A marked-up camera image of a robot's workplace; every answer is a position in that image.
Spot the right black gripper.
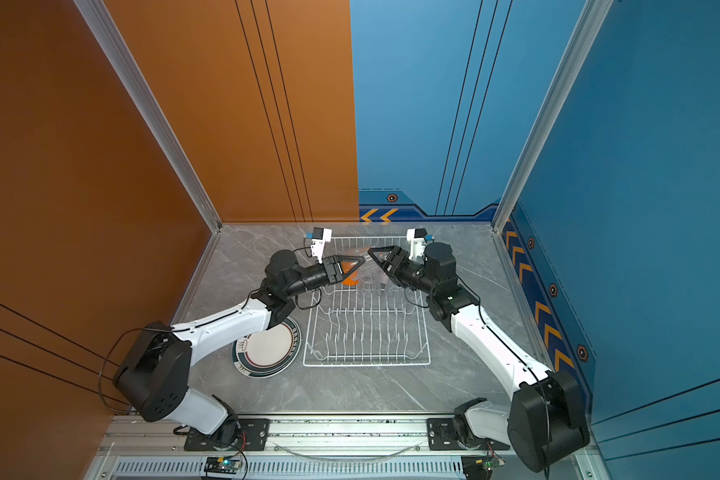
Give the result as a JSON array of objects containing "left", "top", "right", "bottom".
[{"left": 369, "top": 248, "right": 439, "bottom": 298}]

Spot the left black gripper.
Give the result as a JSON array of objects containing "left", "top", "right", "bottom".
[{"left": 284, "top": 258, "right": 363, "bottom": 303}]

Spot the orange bowl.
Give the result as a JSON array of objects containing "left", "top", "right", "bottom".
[{"left": 341, "top": 259, "right": 360, "bottom": 287}]

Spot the clear faceted glass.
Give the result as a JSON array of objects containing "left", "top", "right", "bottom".
[{"left": 361, "top": 272, "right": 380, "bottom": 290}]

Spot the green red rimmed plate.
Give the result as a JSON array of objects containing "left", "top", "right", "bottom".
[{"left": 231, "top": 318, "right": 302, "bottom": 379}]

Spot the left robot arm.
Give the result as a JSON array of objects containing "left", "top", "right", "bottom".
[{"left": 113, "top": 250, "right": 365, "bottom": 449}]

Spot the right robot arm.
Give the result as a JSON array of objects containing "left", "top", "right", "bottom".
[{"left": 368, "top": 242, "right": 590, "bottom": 472}]

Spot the green circuit board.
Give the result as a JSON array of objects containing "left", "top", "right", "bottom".
[{"left": 203, "top": 456, "right": 243, "bottom": 478}]

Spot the right small circuit board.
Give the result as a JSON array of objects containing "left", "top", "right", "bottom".
[{"left": 461, "top": 456, "right": 503, "bottom": 480}]

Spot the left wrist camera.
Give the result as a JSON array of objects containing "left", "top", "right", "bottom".
[{"left": 305, "top": 227, "right": 332, "bottom": 263}]

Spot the white wire dish rack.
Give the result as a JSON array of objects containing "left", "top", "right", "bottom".
[{"left": 303, "top": 235, "right": 431, "bottom": 368}]

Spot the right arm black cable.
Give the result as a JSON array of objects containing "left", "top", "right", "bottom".
[{"left": 404, "top": 272, "right": 553, "bottom": 480}]

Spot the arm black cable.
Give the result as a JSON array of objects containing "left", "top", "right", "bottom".
[
  {"left": 404, "top": 272, "right": 553, "bottom": 480},
  {"left": 97, "top": 287, "right": 325, "bottom": 415}
]

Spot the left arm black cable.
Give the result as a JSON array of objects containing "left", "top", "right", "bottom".
[{"left": 97, "top": 287, "right": 325, "bottom": 415}]

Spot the aluminium front rail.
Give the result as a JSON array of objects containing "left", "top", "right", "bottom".
[{"left": 83, "top": 413, "right": 610, "bottom": 480}]

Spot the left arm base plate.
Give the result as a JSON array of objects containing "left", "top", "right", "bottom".
[{"left": 184, "top": 418, "right": 271, "bottom": 453}]

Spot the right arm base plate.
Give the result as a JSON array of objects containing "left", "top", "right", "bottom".
[{"left": 426, "top": 417, "right": 511, "bottom": 452}]

